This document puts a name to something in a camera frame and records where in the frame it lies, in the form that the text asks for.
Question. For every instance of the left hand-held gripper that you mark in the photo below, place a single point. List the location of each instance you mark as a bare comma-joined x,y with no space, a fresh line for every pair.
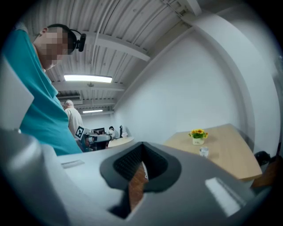
81,133

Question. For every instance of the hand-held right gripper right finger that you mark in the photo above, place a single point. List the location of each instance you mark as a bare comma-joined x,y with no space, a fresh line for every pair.
194,187

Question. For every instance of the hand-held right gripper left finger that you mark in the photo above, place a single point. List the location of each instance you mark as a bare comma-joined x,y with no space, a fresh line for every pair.
92,183

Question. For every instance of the white cup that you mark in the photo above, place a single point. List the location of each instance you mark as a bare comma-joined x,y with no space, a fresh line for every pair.
204,151

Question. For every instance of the round wooden table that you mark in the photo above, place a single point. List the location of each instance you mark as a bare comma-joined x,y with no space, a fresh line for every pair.
121,141

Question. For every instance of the long ceiling light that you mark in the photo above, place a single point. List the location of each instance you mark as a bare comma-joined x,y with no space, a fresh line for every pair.
92,111
88,78

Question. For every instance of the light wooden table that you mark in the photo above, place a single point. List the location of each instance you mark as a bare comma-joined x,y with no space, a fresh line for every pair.
227,150

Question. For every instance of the potted yellow sunflowers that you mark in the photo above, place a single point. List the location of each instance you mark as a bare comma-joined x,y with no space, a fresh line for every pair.
198,135

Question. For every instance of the person's teal shirt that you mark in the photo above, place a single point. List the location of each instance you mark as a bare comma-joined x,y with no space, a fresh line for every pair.
44,110

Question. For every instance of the black waste bin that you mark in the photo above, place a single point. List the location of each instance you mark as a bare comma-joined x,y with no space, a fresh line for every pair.
262,160

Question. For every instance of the person's head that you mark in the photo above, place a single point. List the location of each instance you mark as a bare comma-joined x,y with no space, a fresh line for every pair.
54,46

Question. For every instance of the black head camera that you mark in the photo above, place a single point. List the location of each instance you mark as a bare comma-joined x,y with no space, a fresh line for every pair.
80,42

